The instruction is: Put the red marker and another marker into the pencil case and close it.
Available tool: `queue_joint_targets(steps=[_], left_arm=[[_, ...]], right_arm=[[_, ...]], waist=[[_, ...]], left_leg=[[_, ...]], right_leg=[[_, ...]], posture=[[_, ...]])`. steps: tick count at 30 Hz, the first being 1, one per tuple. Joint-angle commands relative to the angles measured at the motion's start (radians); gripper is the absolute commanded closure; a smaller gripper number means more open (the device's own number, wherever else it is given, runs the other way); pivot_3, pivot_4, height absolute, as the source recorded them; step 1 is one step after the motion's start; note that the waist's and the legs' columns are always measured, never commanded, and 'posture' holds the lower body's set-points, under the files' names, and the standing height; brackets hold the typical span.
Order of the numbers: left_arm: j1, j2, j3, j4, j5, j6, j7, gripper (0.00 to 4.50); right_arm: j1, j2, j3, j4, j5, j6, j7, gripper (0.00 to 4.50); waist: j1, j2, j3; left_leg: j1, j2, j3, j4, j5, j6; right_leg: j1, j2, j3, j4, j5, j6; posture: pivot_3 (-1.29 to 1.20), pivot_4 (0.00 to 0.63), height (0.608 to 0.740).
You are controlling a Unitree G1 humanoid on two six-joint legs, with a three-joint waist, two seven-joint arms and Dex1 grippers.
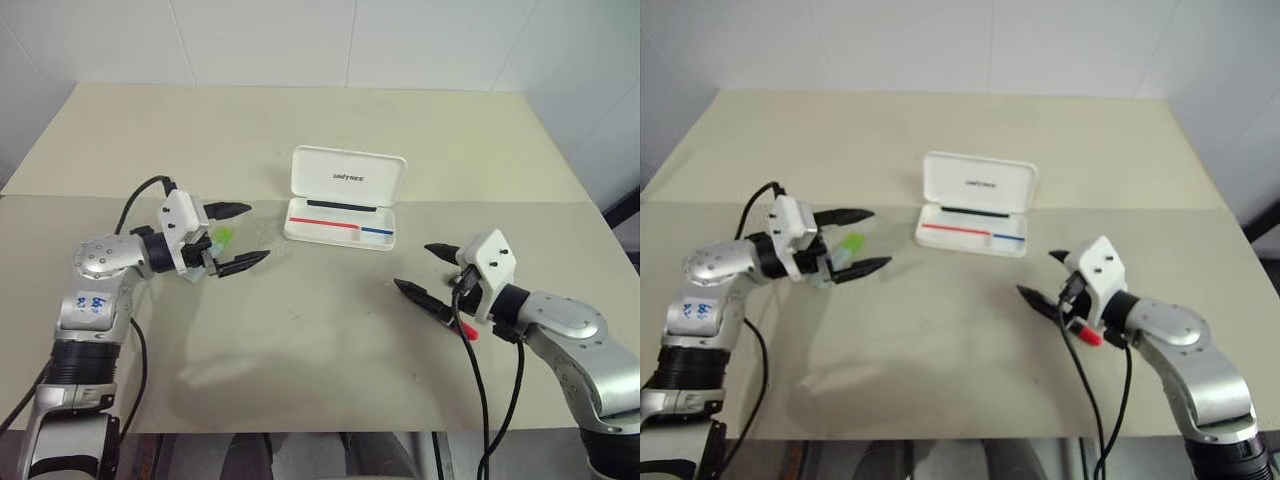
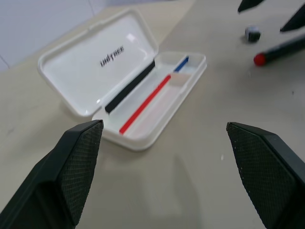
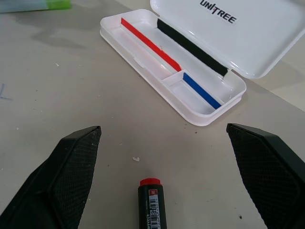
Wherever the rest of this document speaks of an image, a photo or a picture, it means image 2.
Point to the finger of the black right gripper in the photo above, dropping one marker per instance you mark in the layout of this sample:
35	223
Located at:
247	4
295	20

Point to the small black and white eraser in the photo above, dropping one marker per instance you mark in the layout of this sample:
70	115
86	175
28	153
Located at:
252	33

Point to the white open pencil case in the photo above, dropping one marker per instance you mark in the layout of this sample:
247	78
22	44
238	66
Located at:
124	81

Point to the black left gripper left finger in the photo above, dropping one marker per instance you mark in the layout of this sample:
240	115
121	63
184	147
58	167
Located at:
57	176

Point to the black pen with red cap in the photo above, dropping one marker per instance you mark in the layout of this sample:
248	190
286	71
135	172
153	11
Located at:
278	51

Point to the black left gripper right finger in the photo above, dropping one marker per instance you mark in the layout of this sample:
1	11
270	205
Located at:
267	176

